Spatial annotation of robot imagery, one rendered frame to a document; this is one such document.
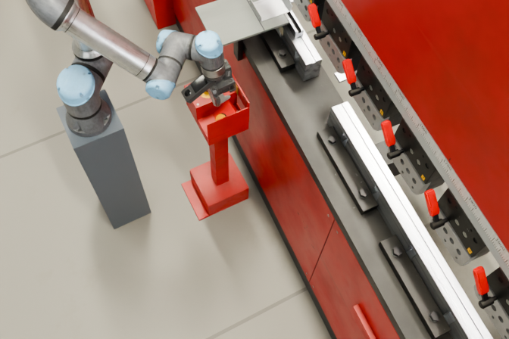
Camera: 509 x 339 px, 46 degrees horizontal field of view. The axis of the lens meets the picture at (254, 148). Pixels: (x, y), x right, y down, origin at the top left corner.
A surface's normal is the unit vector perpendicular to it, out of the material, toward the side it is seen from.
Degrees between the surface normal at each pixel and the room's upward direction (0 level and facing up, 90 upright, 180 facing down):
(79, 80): 8
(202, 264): 0
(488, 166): 90
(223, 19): 0
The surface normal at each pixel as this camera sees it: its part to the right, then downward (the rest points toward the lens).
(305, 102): 0.03, -0.47
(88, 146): 0.46, 0.79
